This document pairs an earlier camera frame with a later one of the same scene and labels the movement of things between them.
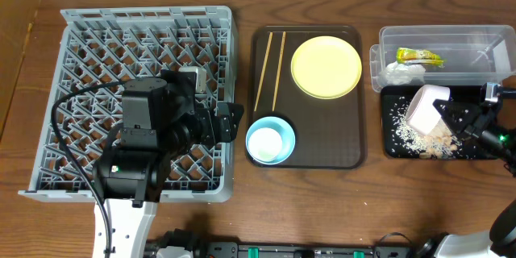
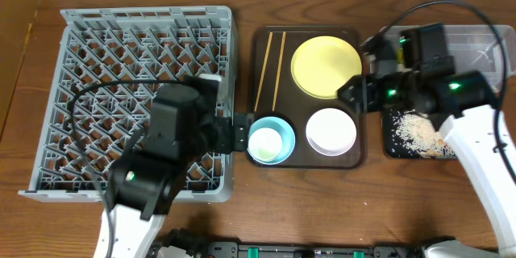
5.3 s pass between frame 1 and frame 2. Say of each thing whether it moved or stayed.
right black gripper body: moved
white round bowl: moved
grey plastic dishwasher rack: stayed
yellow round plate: stayed
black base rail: stayed
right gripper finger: moved
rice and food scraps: stayed
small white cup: stayed
